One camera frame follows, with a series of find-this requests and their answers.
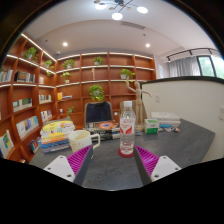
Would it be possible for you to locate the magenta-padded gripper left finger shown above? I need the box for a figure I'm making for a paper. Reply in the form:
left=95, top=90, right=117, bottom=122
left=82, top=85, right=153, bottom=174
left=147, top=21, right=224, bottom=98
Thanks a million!
left=43, top=144, right=95, bottom=187

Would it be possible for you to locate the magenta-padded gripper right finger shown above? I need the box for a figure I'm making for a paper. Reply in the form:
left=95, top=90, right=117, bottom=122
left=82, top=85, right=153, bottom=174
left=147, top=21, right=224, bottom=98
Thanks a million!
left=133, top=144, right=183, bottom=187

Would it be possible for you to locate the clear plastic water bottle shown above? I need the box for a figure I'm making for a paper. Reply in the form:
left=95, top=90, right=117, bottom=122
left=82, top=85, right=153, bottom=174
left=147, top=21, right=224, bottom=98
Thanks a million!
left=118, top=100, right=137, bottom=157

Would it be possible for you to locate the colourful stack of books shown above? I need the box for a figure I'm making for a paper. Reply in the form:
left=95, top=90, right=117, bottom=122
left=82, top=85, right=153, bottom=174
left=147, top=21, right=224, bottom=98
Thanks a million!
left=39, top=119, right=76, bottom=154

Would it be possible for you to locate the cream mug with red print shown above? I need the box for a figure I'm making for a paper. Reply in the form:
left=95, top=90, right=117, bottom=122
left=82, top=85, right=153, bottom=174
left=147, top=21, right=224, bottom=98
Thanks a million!
left=67, top=129, right=101, bottom=154

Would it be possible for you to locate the small green and white box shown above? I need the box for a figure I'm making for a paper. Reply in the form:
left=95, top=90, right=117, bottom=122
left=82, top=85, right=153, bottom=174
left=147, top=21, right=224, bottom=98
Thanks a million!
left=143, top=118, right=160, bottom=135

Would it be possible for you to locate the flat round red coaster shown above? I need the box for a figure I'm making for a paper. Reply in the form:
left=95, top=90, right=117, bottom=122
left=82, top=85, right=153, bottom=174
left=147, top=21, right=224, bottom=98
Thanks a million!
left=117, top=148, right=135, bottom=159

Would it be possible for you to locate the white stack of books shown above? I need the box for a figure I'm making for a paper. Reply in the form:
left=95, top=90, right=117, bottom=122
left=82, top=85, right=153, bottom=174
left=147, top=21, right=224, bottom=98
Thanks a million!
left=150, top=111, right=182, bottom=129

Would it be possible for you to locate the chair with dark jacket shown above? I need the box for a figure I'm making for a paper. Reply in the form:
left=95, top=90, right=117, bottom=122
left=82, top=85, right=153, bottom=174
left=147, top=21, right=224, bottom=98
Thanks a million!
left=83, top=100, right=114, bottom=124

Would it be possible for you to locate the wooden artist mannequin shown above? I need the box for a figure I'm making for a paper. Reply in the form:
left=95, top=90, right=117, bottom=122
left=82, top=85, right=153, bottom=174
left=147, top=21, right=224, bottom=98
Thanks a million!
left=124, top=77, right=153, bottom=132

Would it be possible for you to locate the brown wooden shelf unit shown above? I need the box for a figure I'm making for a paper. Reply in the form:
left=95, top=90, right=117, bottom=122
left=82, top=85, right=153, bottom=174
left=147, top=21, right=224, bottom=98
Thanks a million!
left=0, top=32, right=157, bottom=164

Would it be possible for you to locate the grey curtain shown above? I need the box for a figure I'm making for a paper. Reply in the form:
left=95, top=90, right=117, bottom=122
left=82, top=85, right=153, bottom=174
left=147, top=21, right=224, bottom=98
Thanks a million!
left=168, top=55, right=201, bottom=78

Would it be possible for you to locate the window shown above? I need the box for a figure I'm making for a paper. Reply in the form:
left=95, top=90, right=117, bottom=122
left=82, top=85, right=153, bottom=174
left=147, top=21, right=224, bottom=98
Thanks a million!
left=197, top=54, right=224, bottom=80

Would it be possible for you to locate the ceiling air vent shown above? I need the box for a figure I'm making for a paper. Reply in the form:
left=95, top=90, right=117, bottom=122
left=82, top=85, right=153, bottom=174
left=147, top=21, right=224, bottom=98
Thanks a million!
left=119, top=20, right=147, bottom=30

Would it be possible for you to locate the branched ceiling lamp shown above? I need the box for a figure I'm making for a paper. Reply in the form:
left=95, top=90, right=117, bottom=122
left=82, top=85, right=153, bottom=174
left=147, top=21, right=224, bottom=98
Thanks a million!
left=93, top=0, right=149, bottom=21

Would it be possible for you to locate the black track light rail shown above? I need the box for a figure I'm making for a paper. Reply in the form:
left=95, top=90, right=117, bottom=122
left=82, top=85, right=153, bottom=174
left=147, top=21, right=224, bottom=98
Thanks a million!
left=166, top=47, right=219, bottom=63

